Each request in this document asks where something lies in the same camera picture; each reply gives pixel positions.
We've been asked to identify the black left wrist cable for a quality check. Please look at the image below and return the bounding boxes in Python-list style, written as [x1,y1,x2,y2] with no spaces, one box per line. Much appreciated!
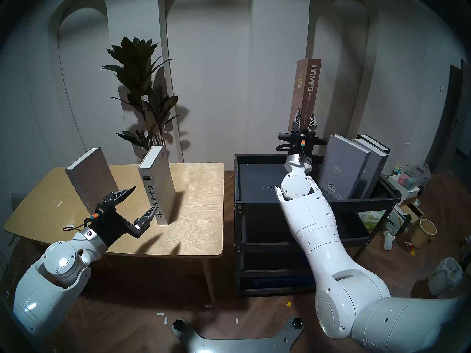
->
[63,215,93,232]

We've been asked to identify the grey metal robot base plate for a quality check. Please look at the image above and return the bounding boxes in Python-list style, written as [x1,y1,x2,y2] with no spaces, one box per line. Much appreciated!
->
[172,318,304,353]

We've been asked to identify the yellow round bucket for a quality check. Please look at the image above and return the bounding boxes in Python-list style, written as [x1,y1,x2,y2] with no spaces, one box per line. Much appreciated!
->
[410,218,437,248]

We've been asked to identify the black metal shelf cart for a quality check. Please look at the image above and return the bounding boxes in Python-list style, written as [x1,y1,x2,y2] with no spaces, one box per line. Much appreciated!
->
[234,154,402,297]

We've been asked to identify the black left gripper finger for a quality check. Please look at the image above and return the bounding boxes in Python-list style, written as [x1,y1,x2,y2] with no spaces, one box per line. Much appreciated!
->
[103,186,137,208]
[134,203,159,232]

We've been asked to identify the light wooden table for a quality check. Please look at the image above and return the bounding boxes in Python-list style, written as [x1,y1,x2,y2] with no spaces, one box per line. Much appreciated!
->
[3,162,224,303]

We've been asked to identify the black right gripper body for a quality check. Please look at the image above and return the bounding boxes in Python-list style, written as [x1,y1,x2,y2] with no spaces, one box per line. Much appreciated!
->
[278,131,329,157]

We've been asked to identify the grey Special Issue book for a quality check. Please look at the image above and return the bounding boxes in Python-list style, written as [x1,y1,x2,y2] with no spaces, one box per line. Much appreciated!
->
[65,147,120,220]

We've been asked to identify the grey ianra book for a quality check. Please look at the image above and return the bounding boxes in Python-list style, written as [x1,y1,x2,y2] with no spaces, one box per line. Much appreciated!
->
[351,138,389,199]

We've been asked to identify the white square box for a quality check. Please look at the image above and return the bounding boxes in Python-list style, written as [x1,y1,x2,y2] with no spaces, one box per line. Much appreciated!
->
[388,174,420,202]

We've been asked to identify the dark door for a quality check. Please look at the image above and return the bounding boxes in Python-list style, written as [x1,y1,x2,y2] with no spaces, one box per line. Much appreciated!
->
[427,59,471,174]

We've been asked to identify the black Century book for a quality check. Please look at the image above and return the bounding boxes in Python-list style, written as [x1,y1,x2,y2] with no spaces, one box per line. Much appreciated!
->
[356,134,391,152]

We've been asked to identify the tall green potted plant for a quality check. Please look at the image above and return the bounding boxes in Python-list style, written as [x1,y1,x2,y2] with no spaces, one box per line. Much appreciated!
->
[101,36,181,163]

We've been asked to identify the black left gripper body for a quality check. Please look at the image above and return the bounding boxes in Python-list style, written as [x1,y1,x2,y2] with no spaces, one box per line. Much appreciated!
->
[84,199,143,249]

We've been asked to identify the clear plastic storage box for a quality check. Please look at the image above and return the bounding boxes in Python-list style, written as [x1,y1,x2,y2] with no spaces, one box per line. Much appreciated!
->
[403,164,432,189]

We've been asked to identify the brown Homes book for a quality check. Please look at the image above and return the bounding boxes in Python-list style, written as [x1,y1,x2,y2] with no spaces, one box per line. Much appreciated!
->
[288,58,322,132]

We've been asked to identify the white bin with bag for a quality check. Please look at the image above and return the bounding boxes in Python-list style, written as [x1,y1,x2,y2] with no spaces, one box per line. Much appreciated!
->
[428,258,463,296]

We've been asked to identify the white Arietta book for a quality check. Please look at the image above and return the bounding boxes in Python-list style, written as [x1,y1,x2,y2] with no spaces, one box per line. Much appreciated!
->
[138,145,177,225]

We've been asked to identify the light green plastic bag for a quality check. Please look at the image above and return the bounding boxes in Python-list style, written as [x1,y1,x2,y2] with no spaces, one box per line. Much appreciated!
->
[359,211,387,230]

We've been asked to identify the green and white carton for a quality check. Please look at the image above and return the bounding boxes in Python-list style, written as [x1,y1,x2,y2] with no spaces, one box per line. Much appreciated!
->
[386,205,412,236]

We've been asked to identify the brown cardboard box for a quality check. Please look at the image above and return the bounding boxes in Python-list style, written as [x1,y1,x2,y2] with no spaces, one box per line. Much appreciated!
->
[399,202,424,228]

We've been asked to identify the grey Discontent book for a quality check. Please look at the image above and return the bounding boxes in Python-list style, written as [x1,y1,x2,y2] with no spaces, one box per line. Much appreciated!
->
[318,134,371,200]

